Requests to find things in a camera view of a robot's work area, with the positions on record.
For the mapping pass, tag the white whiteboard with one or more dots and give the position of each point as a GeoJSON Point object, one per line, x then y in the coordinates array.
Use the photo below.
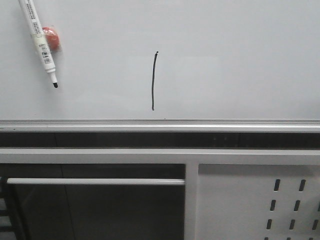
{"type": "Point", "coordinates": [222, 66]}

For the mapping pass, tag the white horizontal rail bar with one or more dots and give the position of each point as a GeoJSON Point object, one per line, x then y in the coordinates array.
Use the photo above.
{"type": "Point", "coordinates": [96, 181]}

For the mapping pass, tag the red round magnet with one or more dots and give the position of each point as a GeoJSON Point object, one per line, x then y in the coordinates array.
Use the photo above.
{"type": "Point", "coordinates": [52, 38]}

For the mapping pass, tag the white whiteboard marker pen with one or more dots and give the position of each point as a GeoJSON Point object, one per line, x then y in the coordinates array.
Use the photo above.
{"type": "Point", "coordinates": [39, 39]}

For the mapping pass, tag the grey metal stand frame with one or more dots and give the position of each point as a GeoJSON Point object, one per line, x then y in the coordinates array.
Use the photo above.
{"type": "Point", "coordinates": [192, 158]}

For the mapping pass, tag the white perforated pegboard panel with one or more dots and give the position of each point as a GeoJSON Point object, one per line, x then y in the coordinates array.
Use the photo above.
{"type": "Point", "coordinates": [258, 202]}

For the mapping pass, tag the black marker line stroke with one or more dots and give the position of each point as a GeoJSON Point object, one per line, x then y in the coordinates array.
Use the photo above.
{"type": "Point", "coordinates": [153, 81]}

